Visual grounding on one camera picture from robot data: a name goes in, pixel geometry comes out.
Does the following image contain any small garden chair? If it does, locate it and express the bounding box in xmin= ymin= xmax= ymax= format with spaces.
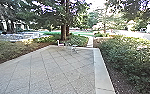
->
xmin=68 ymin=43 xmax=79 ymax=54

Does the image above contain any white garden bench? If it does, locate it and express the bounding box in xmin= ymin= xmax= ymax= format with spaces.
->
xmin=56 ymin=39 xmax=66 ymax=48

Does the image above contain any large tree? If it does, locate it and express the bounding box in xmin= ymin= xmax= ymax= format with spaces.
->
xmin=10 ymin=0 xmax=92 ymax=43

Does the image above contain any thin trunk tree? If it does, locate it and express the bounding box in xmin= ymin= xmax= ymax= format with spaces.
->
xmin=90 ymin=0 xmax=150 ymax=34

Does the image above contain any green shrub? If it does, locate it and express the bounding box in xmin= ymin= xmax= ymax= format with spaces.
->
xmin=94 ymin=33 xmax=150 ymax=94

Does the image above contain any long green hedge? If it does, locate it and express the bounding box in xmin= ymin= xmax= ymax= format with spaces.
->
xmin=0 ymin=33 xmax=90 ymax=68

